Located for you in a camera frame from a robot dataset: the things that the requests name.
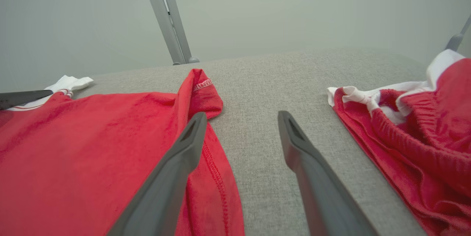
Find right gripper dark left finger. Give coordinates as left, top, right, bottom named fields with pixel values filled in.
left=107, top=112, right=208, bottom=236

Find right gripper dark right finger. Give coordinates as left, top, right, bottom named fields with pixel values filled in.
left=278, top=110, right=379, bottom=236

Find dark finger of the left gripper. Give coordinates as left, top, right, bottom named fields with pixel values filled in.
left=0, top=89, right=54, bottom=110

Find red shirt white trim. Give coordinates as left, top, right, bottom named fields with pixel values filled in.
left=0, top=68, right=245, bottom=236

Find red white shorts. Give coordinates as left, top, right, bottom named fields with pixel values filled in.
left=327, top=49, right=471, bottom=236

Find grey partition post with foot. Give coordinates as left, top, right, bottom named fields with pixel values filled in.
left=139, top=0, right=200, bottom=66

